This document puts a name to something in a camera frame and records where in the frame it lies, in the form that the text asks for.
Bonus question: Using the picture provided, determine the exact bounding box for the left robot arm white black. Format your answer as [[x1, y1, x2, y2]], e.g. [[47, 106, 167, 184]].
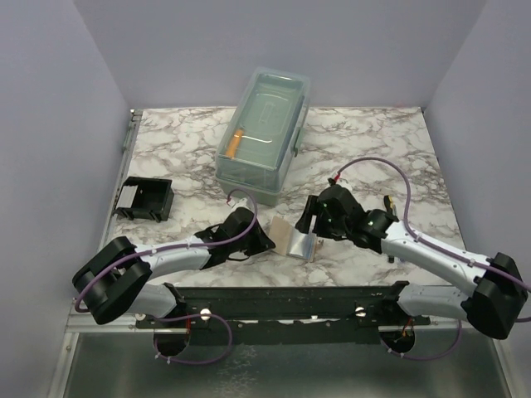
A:
[[72, 207, 275, 328]]

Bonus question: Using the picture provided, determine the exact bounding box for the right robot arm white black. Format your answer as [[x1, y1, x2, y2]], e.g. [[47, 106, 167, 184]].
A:
[[295, 185, 528, 340]]

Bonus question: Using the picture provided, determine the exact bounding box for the black card box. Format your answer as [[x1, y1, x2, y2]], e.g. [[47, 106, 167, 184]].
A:
[[114, 177, 174, 223]]

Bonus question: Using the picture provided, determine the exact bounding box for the translucent green plastic toolbox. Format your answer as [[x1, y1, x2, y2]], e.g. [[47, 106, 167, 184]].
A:
[[215, 68, 310, 206]]

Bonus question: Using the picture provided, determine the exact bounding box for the orange tool inside toolbox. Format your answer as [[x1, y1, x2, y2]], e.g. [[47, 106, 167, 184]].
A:
[[225, 129, 245, 158]]

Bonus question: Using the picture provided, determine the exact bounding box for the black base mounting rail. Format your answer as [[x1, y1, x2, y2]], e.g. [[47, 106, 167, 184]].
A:
[[136, 284, 432, 345]]

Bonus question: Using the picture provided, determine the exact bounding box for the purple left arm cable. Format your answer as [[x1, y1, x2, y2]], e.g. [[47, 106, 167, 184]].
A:
[[73, 188, 258, 366]]

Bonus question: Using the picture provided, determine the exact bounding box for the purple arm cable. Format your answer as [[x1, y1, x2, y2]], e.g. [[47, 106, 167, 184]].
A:
[[73, 188, 258, 366], [327, 157, 531, 361]]

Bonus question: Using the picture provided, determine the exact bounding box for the aluminium extrusion rail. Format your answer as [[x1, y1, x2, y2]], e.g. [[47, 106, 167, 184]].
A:
[[66, 308, 154, 335]]

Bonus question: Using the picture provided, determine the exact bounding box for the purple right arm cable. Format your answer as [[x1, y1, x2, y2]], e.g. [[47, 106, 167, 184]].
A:
[[327, 157, 531, 361]]

